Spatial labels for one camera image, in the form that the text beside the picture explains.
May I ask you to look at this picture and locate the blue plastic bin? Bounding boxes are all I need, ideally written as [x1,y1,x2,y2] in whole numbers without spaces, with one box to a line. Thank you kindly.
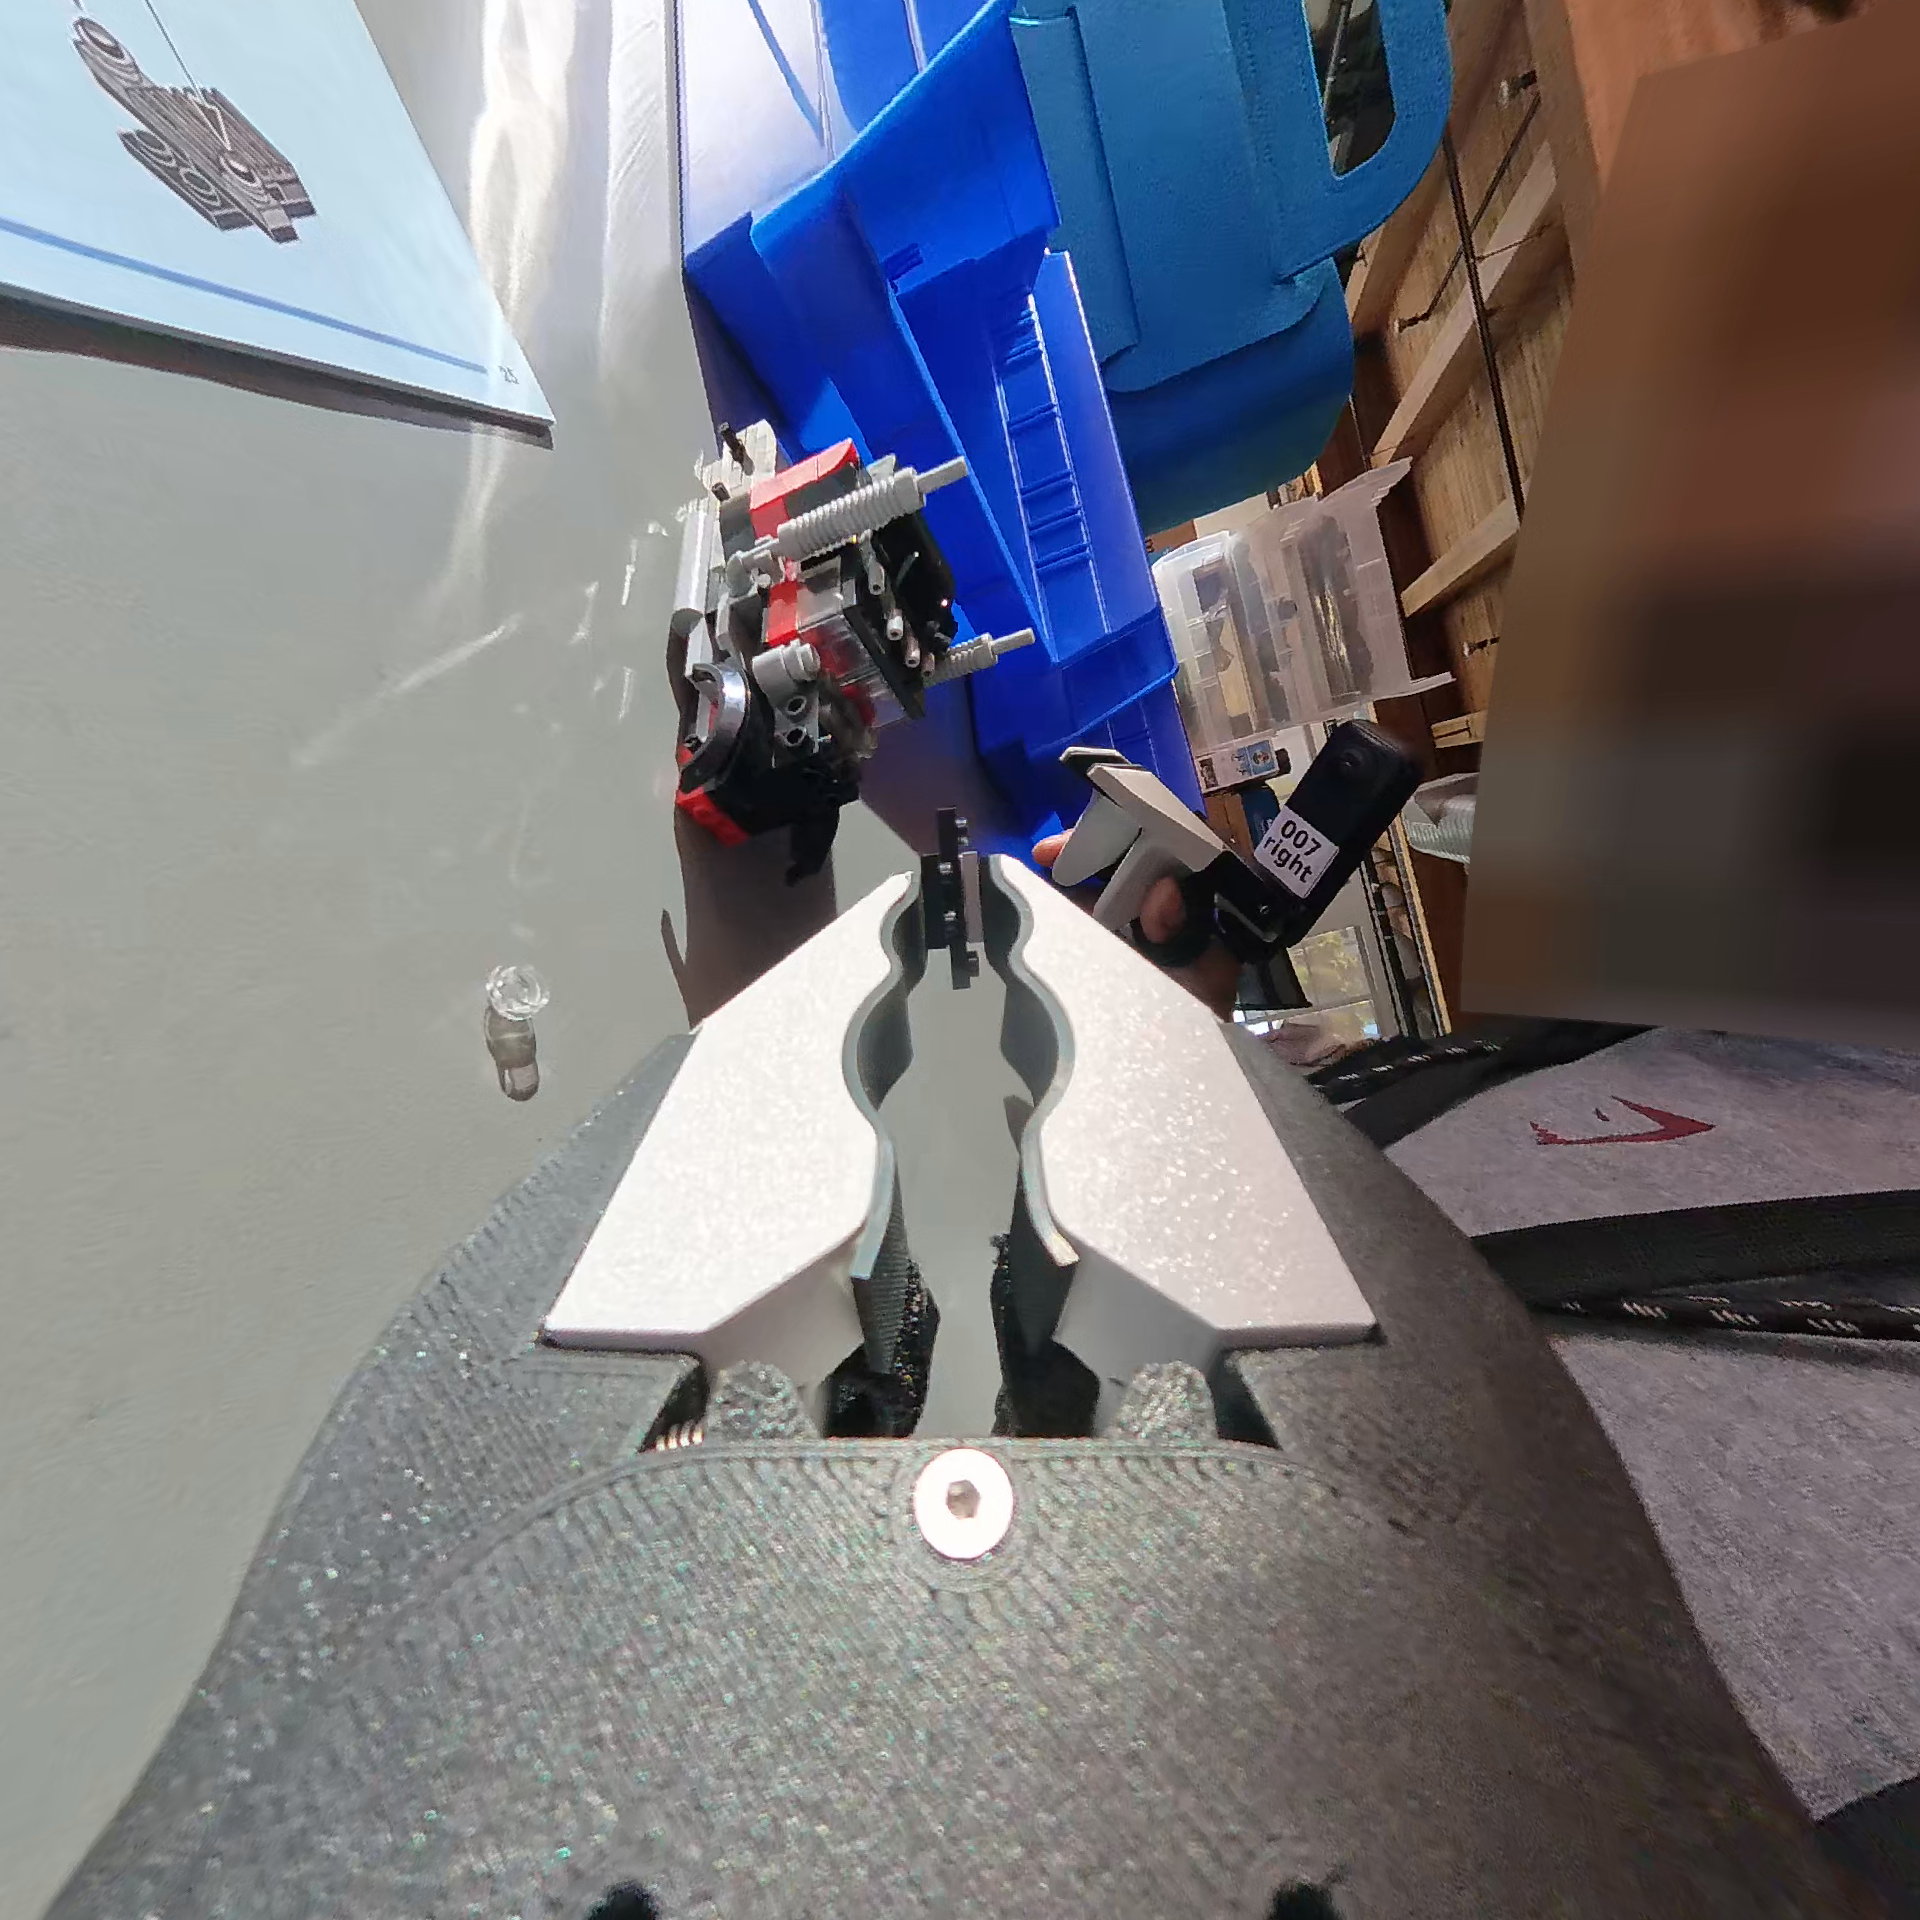
[675,0,1180,713]
[961,660,1201,845]

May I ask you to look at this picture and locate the light blue instruction booklet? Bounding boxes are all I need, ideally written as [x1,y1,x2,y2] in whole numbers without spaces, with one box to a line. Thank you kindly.
[0,0,559,442]

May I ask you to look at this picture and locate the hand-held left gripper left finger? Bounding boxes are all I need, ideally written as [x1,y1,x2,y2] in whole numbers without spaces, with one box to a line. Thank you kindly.
[545,867,951,1434]

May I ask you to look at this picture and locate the blue felt bag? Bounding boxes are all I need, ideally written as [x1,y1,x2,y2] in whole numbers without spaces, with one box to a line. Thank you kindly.
[1009,0,1457,538]

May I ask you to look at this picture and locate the black bag strap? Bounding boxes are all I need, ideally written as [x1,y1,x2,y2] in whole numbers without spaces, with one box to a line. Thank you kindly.
[1477,1189,1920,1309]

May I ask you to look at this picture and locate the black patterned cord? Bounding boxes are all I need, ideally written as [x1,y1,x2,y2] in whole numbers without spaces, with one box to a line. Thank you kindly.
[1303,1031,1920,1343]

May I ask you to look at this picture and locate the toy brick truck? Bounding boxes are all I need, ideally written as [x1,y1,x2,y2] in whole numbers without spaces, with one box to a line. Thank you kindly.
[666,423,1040,888]

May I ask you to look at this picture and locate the black brick assembly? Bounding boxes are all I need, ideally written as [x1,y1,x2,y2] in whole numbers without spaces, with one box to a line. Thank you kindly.
[923,807,986,995]

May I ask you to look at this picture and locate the clear plastic storage box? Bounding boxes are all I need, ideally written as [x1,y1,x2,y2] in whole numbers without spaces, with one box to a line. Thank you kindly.
[1152,458,1457,748]

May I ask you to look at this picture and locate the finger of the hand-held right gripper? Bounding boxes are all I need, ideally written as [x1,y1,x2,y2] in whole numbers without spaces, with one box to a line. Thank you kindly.
[1084,778,1225,881]
[1056,744,1228,855]

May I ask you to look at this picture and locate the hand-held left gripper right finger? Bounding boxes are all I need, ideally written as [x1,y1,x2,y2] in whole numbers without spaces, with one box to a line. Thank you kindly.
[983,858,1384,1434]

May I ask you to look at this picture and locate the clear round stud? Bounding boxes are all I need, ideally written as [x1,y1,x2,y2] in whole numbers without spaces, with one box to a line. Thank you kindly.
[481,963,556,1106]

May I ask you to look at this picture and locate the person's right hand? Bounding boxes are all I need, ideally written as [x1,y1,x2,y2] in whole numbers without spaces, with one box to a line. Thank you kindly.
[1031,833,1251,1018]

